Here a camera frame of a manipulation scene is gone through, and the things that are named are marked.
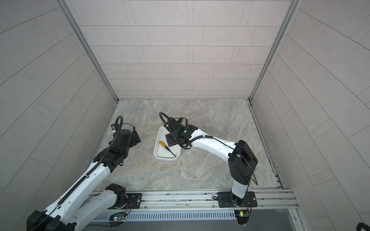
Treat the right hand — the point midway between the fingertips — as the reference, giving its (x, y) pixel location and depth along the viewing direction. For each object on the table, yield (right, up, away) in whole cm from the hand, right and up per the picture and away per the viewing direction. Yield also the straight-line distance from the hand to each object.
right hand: (170, 140), depth 81 cm
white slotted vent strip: (+7, -33, -13) cm, 36 cm away
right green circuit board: (+37, -34, -13) cm, 52 cm away
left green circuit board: (-21, -32, -17) cm, 42 cm away
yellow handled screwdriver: (-5, -5, +8) cm, 11 cm away
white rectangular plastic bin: (-7, -9, +6) cm, 13 cm away
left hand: (-21, +4, -1) cm, 21 cm away
